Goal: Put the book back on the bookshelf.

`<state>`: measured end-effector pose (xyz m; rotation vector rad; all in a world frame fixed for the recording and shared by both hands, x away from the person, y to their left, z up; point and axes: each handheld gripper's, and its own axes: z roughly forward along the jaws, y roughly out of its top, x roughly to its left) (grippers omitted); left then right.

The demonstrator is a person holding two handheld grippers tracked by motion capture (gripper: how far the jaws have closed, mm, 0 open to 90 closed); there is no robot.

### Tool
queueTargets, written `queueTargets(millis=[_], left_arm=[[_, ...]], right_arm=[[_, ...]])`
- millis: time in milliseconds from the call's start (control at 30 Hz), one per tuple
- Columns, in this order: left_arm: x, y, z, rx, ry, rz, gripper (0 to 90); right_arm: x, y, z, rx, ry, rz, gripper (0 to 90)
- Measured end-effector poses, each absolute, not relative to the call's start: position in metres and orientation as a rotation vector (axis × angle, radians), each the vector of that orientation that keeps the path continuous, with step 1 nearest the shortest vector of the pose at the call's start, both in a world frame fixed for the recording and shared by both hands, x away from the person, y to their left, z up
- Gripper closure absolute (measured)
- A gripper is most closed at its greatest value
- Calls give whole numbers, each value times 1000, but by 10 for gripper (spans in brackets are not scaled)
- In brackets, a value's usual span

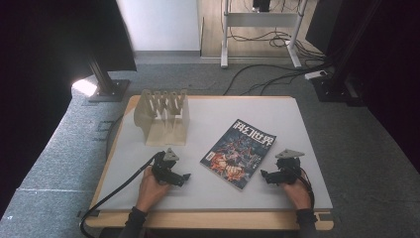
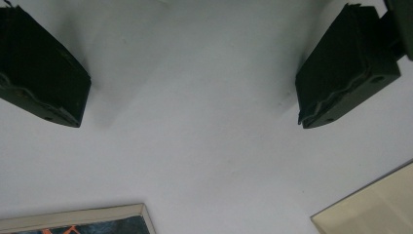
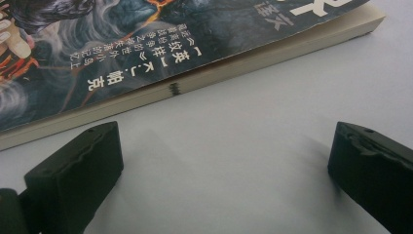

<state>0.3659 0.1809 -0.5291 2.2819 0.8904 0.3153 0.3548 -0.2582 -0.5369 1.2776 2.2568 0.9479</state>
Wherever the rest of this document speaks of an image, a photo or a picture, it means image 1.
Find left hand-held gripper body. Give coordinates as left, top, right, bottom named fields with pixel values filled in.
left=151, top=147, right=181, bottom=186

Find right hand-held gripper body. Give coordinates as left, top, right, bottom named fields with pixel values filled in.
left=274, top=149, right=306, bottom=185

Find person's left hand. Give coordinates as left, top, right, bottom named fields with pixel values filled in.
left=136, top=166, right=172, bottom=213

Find person's right hand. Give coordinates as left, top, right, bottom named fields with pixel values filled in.
left=280, top=178, right=313, bottom=211

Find white table mat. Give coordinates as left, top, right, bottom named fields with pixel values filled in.
left=94, top=96, right=334, bottom=213

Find colourful magazine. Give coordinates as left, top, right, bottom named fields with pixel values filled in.
left=199, top=118, right=278, bottom=191

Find beige file rack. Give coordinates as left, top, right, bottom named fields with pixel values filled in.
left=133, top=88, right=191, bottom=148

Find black metal stand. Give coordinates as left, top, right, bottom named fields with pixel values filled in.
left=86, top=53, right=132, bottom=103
left=311, top=0, right=384, bottom=107

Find white power strip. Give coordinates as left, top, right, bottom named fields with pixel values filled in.
left=303, top=69, right=329, bottom=81

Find white panel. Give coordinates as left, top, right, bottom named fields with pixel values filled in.
left=116, top=0, right=202, bottom=53

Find black curtain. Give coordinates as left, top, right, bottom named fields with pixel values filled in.
left=0, top=0, right=138, bottom=219

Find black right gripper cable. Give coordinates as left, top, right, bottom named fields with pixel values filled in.
left=296, top=166, right=317, bottom=210

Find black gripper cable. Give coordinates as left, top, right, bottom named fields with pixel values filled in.
left=78, top=151, right=165, bottom=238
left=296, top=166, right=317, bottom=210

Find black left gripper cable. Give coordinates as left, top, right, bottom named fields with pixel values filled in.
left=78, top=151, right=165, bottom=238

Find black floor cables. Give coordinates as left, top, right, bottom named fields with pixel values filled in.
left=221, top=28, right=335, bottom=97

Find white desk frame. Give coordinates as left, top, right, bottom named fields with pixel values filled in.
left=220, top=0, right=310, bottom=69

